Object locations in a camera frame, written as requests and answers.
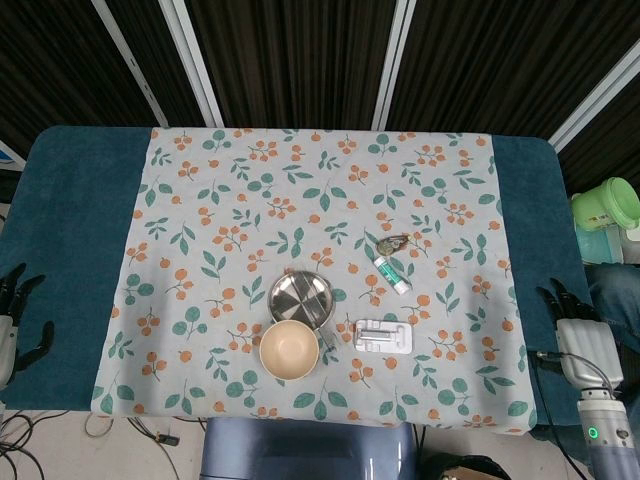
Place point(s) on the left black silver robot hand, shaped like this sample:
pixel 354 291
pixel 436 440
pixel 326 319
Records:
pixel 6 345

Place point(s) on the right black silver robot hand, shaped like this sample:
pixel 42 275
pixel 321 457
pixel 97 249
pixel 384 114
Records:
pixel 585 350

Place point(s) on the white green tube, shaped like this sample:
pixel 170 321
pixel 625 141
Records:
pixel 392 277

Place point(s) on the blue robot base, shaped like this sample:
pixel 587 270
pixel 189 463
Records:
pixel 310 450

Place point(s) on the person's leg in jeans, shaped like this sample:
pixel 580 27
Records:
pixel 617 295

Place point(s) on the teal plastic container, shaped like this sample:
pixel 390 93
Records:
pixel 597 245

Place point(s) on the teal table cover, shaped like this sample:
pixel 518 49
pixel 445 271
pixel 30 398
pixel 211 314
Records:
pixel 75 225

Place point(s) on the green plastic jar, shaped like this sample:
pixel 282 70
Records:
pixel 607 205

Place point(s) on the small black floor device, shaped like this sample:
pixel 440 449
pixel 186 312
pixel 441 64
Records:
pixel 167 439

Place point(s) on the blue white sign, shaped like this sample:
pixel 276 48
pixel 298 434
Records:
pixel 7 155

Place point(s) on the white plastic tray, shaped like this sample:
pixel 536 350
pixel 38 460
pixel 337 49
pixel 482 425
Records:
pixel 383 337

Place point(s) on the beige bowl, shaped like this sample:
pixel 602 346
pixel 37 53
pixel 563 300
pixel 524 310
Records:
pixel 289 350

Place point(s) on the floral leaf print tablecloth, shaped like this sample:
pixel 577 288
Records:
pixel 250 200

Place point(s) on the stainless steel plate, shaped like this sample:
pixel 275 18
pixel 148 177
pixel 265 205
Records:
pixel 300 300

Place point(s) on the white frame post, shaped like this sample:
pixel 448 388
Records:
pixel 395 62
pixel 595 100
pixel 131 62
pixel 192 62

